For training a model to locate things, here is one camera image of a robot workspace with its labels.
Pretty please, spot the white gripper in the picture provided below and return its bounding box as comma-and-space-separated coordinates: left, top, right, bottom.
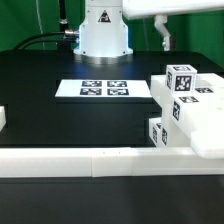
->
122, 0, 224, 51

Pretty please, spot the tagged white cube nut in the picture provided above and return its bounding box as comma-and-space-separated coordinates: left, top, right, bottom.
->
166, 64, 197, 94

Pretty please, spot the white chair back frame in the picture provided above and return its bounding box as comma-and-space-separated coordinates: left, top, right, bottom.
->
150, 73, 224, 159

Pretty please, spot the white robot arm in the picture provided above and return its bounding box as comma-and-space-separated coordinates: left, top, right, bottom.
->
74, 0, 224, 64

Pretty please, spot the white left fence piece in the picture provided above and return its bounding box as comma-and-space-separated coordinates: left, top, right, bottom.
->
0, 106, 6, 132

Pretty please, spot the black cable with connector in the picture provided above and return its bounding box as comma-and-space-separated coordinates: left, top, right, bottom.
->
13, 29, 81, 51

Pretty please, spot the white marker base plate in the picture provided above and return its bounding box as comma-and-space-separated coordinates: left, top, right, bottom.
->
55, 79, 151, 98

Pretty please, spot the white front fence rail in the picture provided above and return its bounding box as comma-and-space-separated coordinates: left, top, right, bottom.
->
0, 148, 224, 178

